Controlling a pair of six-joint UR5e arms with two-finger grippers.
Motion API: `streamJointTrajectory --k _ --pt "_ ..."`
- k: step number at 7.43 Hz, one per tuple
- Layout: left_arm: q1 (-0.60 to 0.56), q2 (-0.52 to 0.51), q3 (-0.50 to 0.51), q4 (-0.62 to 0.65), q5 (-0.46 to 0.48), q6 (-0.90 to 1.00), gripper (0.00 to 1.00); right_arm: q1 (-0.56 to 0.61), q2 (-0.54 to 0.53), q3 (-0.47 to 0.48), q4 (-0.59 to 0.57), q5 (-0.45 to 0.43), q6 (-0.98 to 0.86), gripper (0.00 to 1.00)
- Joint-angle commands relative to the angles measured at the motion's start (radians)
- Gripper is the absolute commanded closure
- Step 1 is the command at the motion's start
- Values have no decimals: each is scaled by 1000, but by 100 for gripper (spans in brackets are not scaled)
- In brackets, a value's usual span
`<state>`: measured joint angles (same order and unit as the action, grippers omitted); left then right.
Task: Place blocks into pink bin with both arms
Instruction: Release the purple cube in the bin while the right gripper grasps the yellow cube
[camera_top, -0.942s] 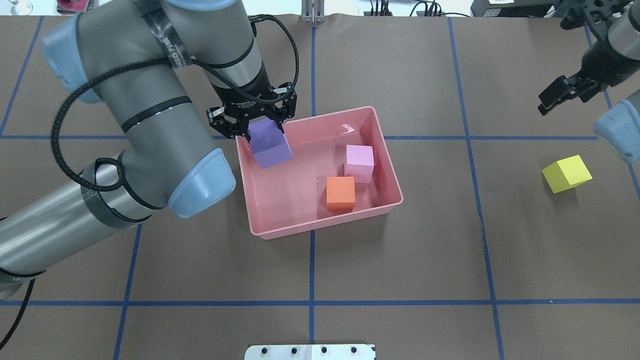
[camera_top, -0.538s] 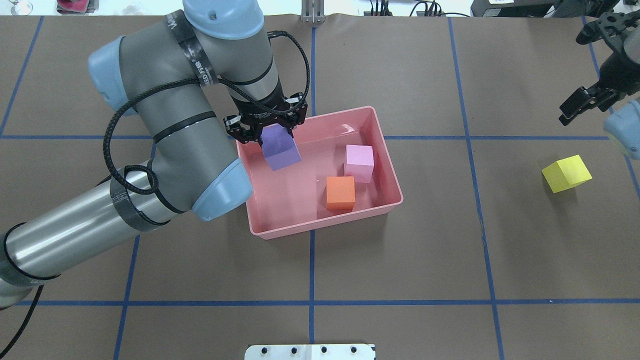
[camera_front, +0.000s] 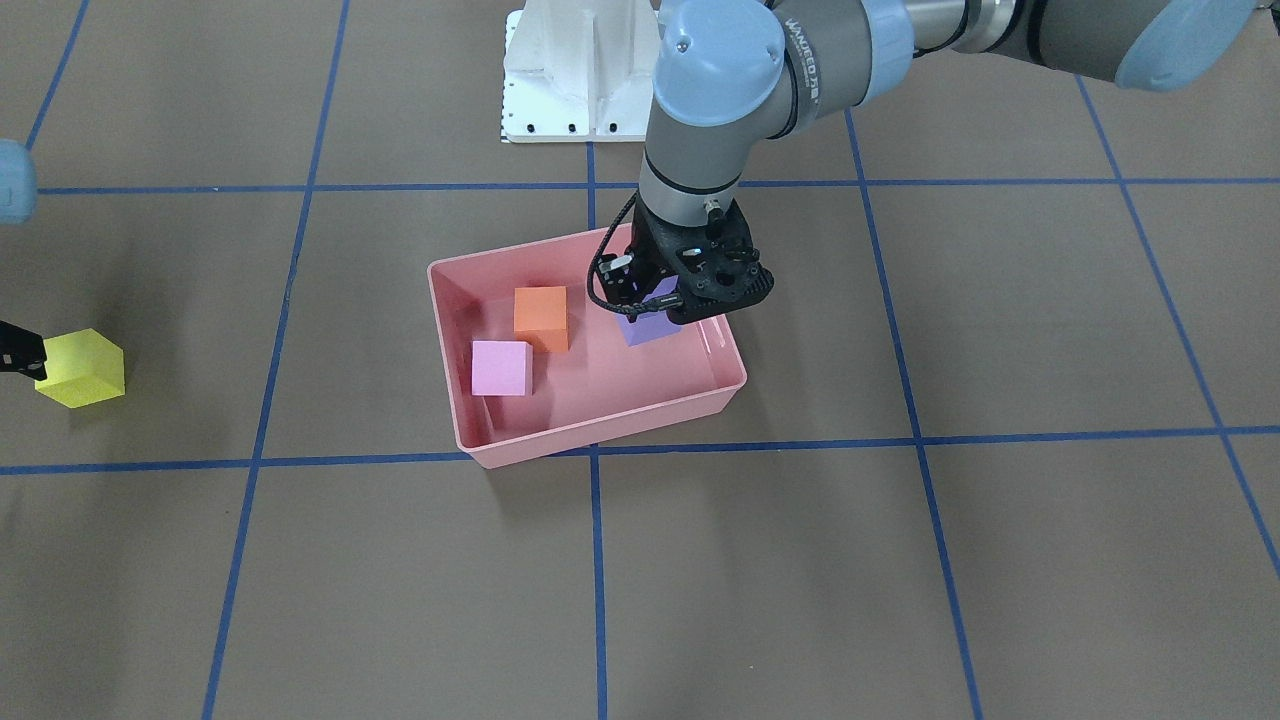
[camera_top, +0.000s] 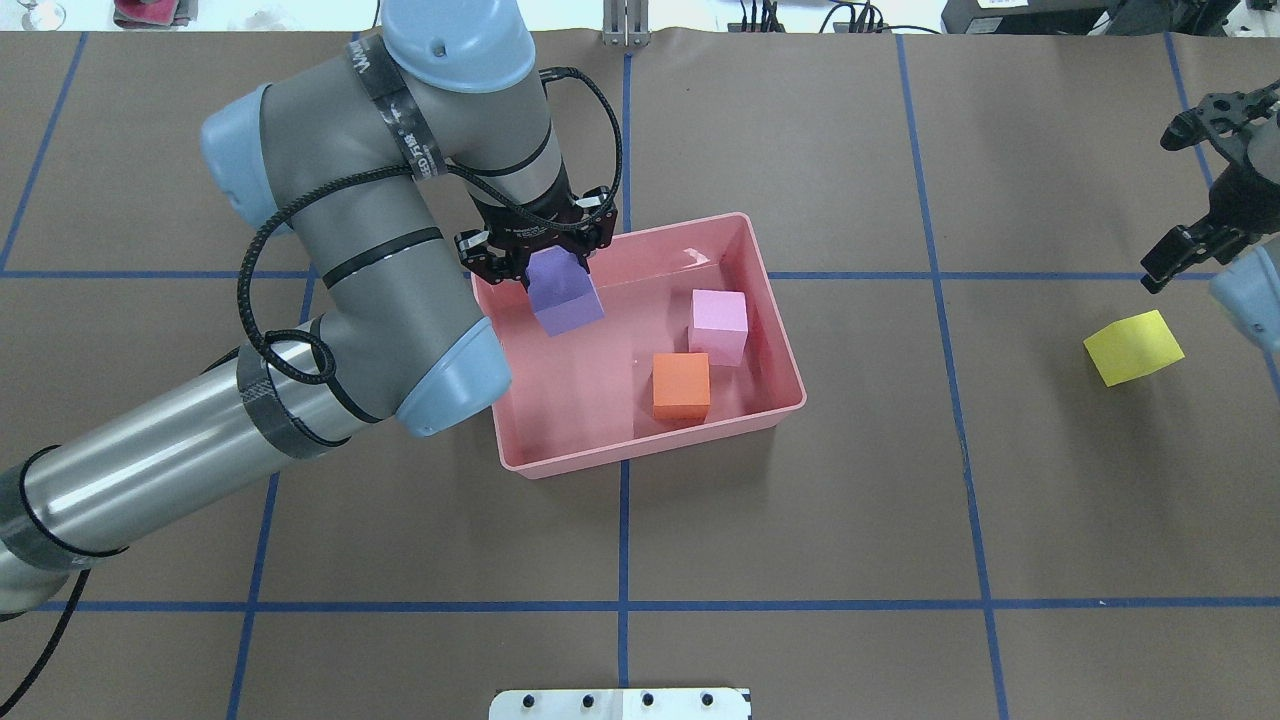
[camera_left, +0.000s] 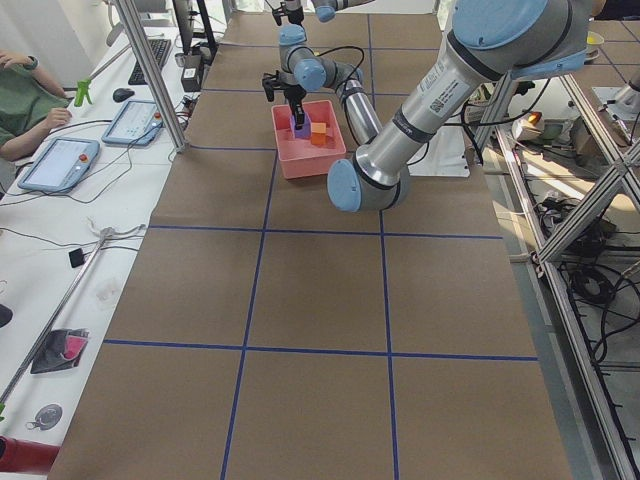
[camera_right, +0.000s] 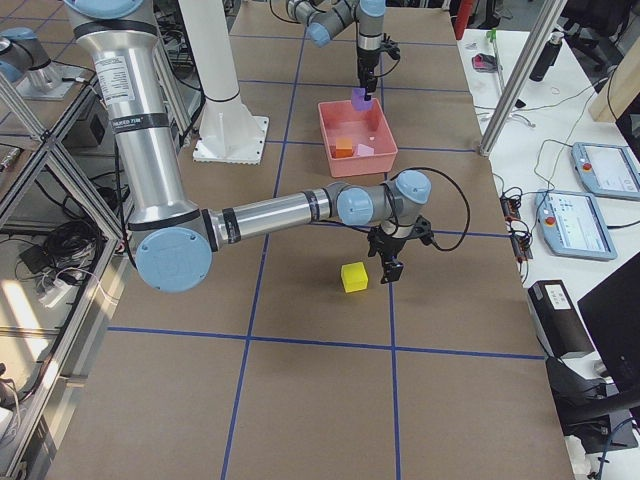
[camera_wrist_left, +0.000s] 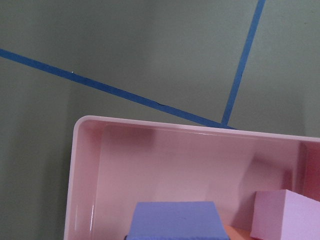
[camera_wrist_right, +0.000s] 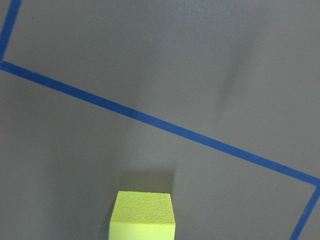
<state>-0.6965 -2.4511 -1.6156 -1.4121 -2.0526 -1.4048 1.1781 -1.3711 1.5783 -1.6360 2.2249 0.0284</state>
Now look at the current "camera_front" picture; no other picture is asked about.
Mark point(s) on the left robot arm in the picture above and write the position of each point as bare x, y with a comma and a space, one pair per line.
730, 74

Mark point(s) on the purple foam cube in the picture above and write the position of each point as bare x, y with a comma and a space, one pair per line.
645, 328

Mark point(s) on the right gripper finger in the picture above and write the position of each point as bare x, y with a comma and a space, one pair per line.
23, 352

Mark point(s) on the yellow foam cube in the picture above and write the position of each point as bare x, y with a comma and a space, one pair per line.
82, 368

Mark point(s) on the orange foam cube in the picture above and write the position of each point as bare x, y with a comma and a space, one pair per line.
541, 318

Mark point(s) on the pink foam cube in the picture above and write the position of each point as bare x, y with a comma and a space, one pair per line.
501, 368

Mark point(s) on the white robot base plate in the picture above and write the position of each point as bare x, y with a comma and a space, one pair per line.
578, 71

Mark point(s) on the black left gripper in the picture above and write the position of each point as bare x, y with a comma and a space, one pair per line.
646, 252

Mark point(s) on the pink plastic bin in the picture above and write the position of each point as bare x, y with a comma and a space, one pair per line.
599, 389

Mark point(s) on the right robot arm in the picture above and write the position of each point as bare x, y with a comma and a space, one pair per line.
18, 184

